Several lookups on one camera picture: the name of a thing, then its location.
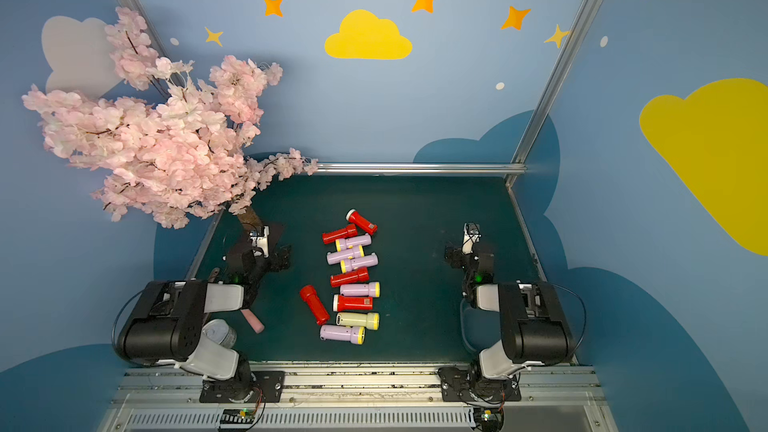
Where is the large red flashlight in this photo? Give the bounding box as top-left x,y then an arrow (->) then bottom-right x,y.
299,285 -> 330,326

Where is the red flashlight white head top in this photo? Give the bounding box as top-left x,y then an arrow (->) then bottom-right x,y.
346,209 -> 378,236

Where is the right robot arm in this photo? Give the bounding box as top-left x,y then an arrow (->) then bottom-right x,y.
438,243 -> 577,406

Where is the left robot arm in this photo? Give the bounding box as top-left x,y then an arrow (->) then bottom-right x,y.
111,226 -> 291,405

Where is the purple pink spatula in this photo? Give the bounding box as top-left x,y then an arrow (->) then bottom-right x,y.
240,309 -> 265,334

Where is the silver tin can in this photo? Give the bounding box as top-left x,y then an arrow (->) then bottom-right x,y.
202,319 -> 237,349

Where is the purple flashlight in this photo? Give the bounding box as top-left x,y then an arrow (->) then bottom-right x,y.
335,234 -> 372,251
339,282 -> 381,298
320,325 -> 366,345
340,253 -> 379,273
326,246 -> 364,265

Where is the orange flashlight white head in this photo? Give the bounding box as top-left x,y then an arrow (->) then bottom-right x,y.
332,294 -> 374,312

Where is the red flashlight upper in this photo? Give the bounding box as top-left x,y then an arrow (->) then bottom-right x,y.
321,224 -> 358,244

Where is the red flashlight middle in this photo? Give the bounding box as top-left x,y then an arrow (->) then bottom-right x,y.
330,267 -> 369,288

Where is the cream yellow flashlight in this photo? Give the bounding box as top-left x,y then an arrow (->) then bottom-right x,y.
336,312 -> 380,330

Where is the purple flashlight bottom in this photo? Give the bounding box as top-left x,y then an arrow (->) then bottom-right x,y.
320,325 -> 366,345

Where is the pink cherry blossom tree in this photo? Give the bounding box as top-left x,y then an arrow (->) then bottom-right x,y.
23,7 -> 318,229

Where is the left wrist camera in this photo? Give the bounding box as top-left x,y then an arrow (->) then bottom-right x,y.
249,225 -> 270,257

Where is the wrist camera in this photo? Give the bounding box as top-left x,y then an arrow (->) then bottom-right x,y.
461,222 -> 482,255
249,225 -> 270,257

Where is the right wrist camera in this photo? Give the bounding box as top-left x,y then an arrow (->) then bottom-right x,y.
461,222 -> 482,255

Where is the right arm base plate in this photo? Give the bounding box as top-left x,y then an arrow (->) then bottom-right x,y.
437,364 -> 521,407

